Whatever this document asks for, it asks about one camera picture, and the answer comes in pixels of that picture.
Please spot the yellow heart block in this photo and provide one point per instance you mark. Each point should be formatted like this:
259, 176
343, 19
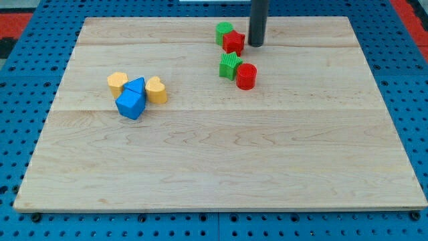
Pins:
156, 91

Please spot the light wooden board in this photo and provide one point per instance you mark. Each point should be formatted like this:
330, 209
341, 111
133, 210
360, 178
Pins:
313, 135

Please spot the blue triangle block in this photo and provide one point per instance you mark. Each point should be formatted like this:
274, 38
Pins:
137, 85

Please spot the green cylinder block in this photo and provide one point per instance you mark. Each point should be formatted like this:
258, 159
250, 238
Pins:
221, 29

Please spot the green star block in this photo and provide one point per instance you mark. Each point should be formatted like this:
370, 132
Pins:
228, 65

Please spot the blue cube block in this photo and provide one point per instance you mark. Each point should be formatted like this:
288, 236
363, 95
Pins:
131, 104

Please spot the red star block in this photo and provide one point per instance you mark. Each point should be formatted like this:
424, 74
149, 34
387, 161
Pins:
233, 42

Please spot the red cylinder block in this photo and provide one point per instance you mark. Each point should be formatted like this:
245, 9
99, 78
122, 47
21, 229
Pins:
246, 76

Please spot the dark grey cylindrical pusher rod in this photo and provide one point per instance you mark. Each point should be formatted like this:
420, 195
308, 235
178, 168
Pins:
257, 22

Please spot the yellow hexagon block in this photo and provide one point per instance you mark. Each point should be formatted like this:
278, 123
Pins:
116, 82

